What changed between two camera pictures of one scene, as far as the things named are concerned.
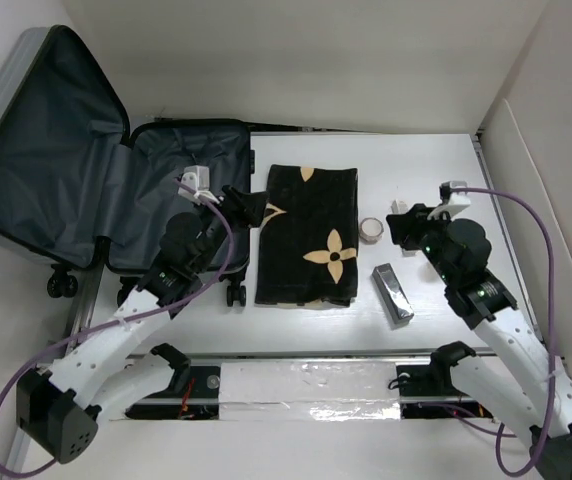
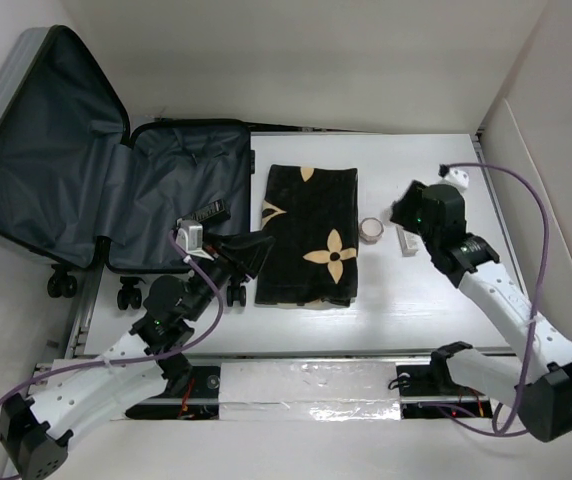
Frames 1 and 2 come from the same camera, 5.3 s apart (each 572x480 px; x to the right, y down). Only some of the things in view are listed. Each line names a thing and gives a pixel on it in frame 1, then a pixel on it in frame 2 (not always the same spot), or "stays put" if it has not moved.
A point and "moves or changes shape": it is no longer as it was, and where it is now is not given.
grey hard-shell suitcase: x=55 y=174 stays put
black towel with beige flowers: x=308 y=248 stays put
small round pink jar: x=371 y=230 stays put
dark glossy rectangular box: x=396 y=302 moves or changes shape
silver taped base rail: x=311 y=386 stays put
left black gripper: x=250 y=205 → x=245 y=253
